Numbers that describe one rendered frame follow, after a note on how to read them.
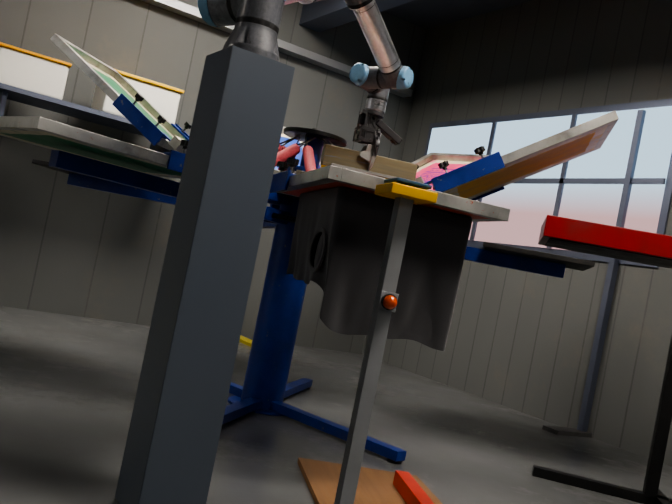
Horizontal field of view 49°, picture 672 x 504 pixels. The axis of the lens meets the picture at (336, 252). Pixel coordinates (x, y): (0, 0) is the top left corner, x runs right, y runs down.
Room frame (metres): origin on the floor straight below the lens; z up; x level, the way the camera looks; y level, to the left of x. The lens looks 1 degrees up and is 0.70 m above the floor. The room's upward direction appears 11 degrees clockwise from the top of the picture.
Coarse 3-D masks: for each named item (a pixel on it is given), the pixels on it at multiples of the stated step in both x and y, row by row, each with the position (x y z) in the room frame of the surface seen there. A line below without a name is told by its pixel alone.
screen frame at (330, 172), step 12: (324, 168) 2.13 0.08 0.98; (336, 168) 2.09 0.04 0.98; (300, 180) 2.39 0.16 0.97; (312, 180) 2.24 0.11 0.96; (324, 180) 2.15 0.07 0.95; (336, 180) 2.09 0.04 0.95; (348, 180) 2.10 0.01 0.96; (360, 180) 2.11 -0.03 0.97; (372, 180) 2.12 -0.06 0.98; (432, 204) 2.21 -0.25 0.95; (444, 204) 2.19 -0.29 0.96; (456, 204) 2.20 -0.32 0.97; (468, 204) 2.21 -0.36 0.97; (480, 204) 2.22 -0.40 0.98; (492, 216) 2.24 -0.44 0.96; (504, 216) 2.25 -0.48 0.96
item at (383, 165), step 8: (328, 144) 2.62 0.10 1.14; (328, 152) 2.62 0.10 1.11; (336, 152) 2.63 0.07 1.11; (344, 152) 2.64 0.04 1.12; (352, 152) 2.65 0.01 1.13; (328, 160) 2.62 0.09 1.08; (336, 160) 2.63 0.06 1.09; (344, 160) 2.64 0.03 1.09; (352, 160) 2.65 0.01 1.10; (360, 160) 2.66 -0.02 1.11; (376, 160) 2.67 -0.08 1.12; (384, 160) 2.68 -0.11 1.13; (392, 160) 2.69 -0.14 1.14; (360, 168) 2.66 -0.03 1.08; (376, 168) 2.67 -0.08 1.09; (384, 168) 2.68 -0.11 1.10; (392, 168) 2.69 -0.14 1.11; (400, 168) 2.70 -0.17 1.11; (408, 168) 2.71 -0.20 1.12; (416, 168) 2.72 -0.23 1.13; (400, 176) 2.70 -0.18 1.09; (408, 176) 2.71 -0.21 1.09
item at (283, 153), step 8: (296, 136) 3.50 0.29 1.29; (296, 144) 3.37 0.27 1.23; (304, 144) 3.42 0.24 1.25; (280, 152) 3.32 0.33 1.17; (288, 152) 3.33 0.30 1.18; (296, 152) 3.36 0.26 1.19; (304, 152) 3.33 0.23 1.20; (312, 152) 3.33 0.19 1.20; (280, 160) 3.30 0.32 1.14; (304, 160) 3.29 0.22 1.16; (312, 160) 3.27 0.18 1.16; (312, 168) 3.22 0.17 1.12
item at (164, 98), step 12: (120, 72) 4.87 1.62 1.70; (132, 84) 4.92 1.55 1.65; (144, 84) 4.96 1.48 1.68; (156, 84) 4.99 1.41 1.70; (96, 96) 5.08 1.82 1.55; (144, 96) 4.97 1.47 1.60; (156, 96) 5.01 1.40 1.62; (168, 96) 5.05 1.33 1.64; (96, 108) 5.01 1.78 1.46; (108, 108) 4.86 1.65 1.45; (156, 108) 5.02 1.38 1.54; (168, 108) 5.06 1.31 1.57; (168, 120) 5.07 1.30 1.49
